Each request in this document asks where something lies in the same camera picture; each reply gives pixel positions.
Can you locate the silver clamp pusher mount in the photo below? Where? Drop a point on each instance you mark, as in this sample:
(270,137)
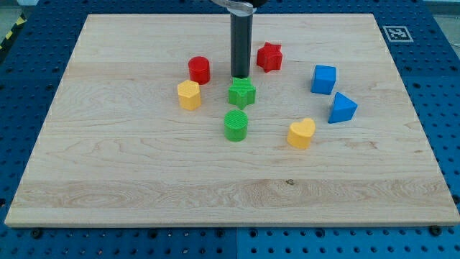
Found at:
(241,8)

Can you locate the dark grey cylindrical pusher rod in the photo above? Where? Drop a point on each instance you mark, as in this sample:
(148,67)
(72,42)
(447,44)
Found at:
(241,39)

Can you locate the green star block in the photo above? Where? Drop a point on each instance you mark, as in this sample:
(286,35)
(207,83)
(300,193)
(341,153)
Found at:
(241,92)

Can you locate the red star block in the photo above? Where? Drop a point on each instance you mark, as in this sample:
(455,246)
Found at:
(269,57)

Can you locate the yellow heart block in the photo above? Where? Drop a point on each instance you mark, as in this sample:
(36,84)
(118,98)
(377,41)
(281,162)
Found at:
(300,133)

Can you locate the red cylinder block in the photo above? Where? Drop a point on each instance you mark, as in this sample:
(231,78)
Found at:
(199,70)

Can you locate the yellow hexagon block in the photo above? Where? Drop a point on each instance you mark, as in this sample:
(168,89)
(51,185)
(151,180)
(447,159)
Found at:
(189,95)

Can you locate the green cylinder block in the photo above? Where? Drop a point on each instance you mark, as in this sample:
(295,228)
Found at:
(235,125)

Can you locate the blue cube block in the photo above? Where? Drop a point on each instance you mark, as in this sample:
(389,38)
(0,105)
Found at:
(323,80)

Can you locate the blue triangular prism block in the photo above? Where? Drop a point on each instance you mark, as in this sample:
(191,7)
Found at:
(342,109)

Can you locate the light wooden board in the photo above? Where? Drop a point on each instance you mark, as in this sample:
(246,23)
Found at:
(117,150)

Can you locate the white fiducial marker tag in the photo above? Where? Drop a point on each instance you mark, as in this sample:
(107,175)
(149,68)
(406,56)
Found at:
(397,33)

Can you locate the yellow black hazard tape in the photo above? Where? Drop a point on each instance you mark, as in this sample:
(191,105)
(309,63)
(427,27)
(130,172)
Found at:
(13,33)

